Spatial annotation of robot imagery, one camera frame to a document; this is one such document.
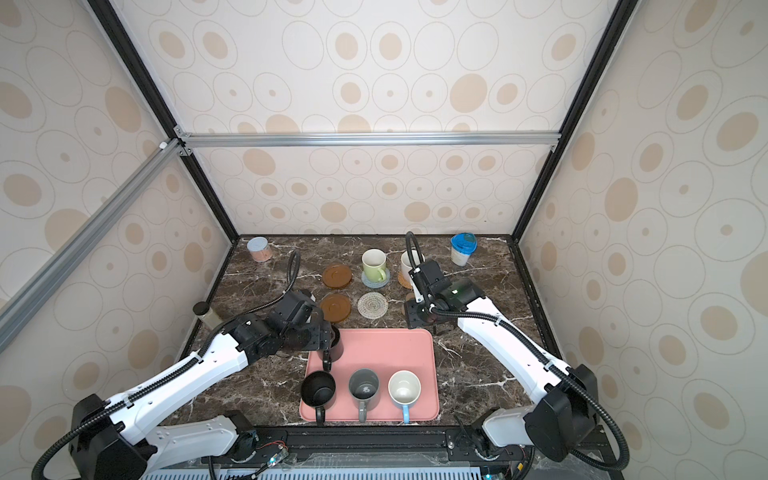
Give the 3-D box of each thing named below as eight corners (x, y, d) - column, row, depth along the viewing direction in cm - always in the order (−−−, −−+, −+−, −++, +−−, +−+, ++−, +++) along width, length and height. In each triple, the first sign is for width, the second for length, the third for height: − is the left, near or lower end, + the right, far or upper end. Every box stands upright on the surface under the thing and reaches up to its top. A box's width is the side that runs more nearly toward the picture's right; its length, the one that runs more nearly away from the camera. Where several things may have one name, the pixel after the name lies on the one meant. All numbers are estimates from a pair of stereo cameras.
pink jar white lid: (248, 261, 114) (243, 251, 110) (254, 246, 119) (249, 236, 115) (270, 261, 114) (265, 251, 110) (275, 246, 119) (271, 236, 115)
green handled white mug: (363, 290, 106) (361, 271, 98) (364, 267, 113) (362, 248, 104) (386, 290, 106) (385, 271, 98) (386, 267, 113) (386, 248, 104)
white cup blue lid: (449, 268, 112) (453, 249, 104) (446, 252, 118) (450, 232, 109) (472, 268, 112) (479, 249, 104) (468, 252, 118) (474, 232, 109)
